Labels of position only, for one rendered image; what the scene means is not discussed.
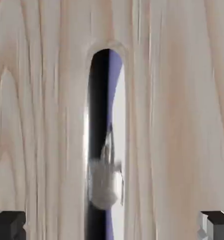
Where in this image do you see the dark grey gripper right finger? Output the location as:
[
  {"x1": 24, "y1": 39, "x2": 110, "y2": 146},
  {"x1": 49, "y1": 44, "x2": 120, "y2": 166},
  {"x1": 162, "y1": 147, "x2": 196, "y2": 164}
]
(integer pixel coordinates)
[{"x1": 197, "y1": 210, "x2": 224, "y2": 240}]

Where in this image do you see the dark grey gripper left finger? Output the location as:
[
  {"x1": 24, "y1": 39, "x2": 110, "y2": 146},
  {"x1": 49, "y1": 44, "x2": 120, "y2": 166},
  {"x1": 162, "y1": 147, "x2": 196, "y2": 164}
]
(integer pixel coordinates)
[{"x1": 0, "y1": 210, "x2": 27, "y2": 240}]

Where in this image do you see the shiny curved metal handle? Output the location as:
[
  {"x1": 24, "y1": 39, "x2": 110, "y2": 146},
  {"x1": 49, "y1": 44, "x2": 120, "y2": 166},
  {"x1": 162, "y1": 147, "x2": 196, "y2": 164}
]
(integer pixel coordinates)
[{"x1": 84, "y1": 48, "x2": 126, "y2": 240}]

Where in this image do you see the light wood drawer front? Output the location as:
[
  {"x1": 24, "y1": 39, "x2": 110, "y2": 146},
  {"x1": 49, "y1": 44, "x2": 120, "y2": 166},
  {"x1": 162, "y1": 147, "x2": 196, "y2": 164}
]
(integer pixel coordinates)
[{"x1": 0, "y1": 0, "x2": 224, "y2": 240}]

